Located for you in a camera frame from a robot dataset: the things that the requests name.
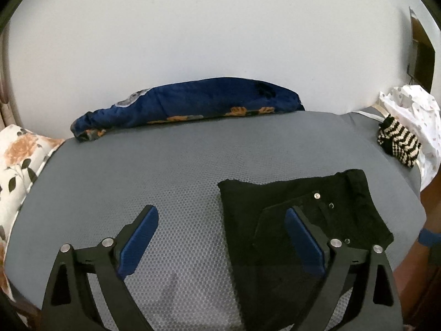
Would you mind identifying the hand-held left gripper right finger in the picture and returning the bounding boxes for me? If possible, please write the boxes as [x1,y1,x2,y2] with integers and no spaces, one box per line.
[284,206,404,331]

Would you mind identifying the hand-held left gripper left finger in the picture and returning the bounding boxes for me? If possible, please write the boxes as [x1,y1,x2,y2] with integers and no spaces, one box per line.
[41,204,160,331]

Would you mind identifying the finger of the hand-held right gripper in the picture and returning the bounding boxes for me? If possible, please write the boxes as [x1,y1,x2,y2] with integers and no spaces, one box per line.
[418,228,441,248]

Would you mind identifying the black pants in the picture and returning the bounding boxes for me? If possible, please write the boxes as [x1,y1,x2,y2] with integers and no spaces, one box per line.
[218,169,394,331]

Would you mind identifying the grey mesh mattress pad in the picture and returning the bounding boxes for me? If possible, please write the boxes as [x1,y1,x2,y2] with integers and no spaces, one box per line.
[3,110,428,331]

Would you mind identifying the black and cream striped knit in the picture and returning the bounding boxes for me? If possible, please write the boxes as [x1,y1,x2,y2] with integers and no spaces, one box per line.
[377,114,423,168]

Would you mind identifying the white dotted cloth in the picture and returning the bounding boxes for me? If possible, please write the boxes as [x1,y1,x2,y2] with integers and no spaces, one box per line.
[355,84,441,192]

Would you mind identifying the white floral pillow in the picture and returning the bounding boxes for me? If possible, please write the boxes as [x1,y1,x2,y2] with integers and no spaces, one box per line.
[0,124,66,304]

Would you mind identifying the dark blue floral pillow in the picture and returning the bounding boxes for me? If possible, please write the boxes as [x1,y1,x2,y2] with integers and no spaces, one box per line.
[70,77,305,143]

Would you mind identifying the beige wooden moulding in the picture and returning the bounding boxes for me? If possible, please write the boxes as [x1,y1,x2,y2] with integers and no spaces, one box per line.
[0,31,14,128]

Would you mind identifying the brown wooden bed frame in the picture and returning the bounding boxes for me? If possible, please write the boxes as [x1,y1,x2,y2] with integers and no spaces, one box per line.
[393,258,441,331]

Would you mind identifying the dark wall picture frame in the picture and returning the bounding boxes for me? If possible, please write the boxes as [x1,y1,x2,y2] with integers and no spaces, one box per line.
[407,6,435,90]

